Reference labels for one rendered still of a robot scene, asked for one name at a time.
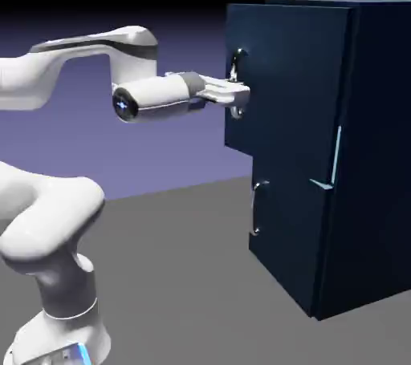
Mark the small dark blue cabinet door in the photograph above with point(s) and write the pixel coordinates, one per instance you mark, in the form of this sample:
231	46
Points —
285	227

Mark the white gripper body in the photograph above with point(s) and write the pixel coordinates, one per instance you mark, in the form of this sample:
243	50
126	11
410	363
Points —
221	90

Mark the large dark blue cabinet door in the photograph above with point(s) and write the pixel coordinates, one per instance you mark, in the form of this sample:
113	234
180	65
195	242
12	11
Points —
289	82

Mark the dark blue cabinet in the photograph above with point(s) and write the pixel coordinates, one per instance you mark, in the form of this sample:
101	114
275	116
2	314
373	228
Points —
369	163

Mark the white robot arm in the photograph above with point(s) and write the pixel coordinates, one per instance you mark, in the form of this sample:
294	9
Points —
80	207

